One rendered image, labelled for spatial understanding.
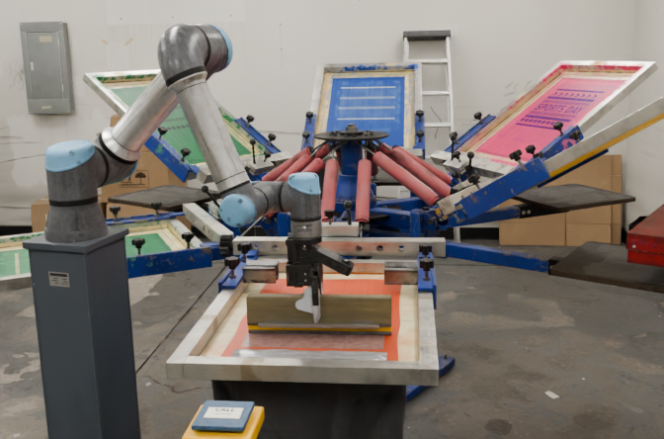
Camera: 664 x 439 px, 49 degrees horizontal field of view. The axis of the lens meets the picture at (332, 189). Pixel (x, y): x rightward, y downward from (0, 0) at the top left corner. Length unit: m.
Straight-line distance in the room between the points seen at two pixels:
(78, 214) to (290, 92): 4.50
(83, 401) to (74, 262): 0.36
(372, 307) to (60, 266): 0.76
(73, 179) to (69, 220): 0.10
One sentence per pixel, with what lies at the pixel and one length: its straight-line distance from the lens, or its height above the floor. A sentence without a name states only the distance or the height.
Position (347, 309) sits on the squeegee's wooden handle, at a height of 1.02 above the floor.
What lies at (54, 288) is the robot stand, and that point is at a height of 1.08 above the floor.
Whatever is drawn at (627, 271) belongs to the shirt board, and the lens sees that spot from 2.44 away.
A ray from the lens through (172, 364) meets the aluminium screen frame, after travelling 1.65.
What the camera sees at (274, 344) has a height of 0.95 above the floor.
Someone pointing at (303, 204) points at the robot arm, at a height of 1.29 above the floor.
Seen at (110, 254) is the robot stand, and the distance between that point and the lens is 1.92.
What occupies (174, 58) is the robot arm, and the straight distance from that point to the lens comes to 1.67.
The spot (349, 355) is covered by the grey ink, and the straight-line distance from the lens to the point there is 1.69.
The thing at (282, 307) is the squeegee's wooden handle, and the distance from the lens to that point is 1.81.
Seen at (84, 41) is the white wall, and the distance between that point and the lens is 6.76.
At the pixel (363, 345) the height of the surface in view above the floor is 0.95.
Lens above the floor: 1.65
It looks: 11 degrees down
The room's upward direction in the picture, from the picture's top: 1 degrees counter-clockwise
